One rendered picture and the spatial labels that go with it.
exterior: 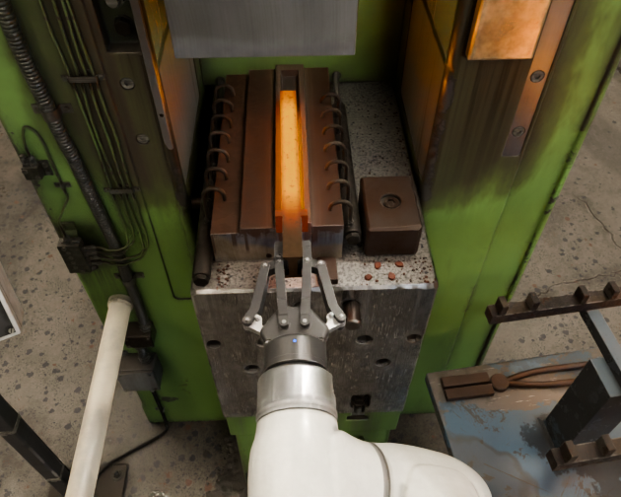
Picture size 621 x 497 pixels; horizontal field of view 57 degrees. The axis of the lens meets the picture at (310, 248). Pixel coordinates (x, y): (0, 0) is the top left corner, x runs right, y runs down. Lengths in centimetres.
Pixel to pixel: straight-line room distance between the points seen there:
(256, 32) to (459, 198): 54
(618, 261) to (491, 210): 131
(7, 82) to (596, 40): 83
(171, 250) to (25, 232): 135
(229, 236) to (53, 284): 140
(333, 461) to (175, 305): 74
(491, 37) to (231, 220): 45
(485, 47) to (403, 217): 26
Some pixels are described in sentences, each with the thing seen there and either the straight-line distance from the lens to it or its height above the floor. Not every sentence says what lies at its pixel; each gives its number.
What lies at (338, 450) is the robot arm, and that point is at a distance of 62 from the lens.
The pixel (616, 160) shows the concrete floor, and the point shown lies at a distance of 279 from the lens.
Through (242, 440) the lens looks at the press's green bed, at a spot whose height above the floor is 33.
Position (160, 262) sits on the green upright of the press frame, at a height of 75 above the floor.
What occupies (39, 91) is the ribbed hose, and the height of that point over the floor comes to 115.
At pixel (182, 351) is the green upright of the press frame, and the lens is 144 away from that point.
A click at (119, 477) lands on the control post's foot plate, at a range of 178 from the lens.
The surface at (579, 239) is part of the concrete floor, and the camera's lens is 238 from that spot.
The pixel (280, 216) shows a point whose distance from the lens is 81.
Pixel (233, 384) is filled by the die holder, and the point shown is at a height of 62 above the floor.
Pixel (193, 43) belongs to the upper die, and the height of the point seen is 129.
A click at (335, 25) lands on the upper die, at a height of 131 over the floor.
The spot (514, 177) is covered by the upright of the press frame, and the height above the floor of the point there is 95.
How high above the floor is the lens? 162
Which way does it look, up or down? 50 degrees down
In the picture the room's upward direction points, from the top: straight up
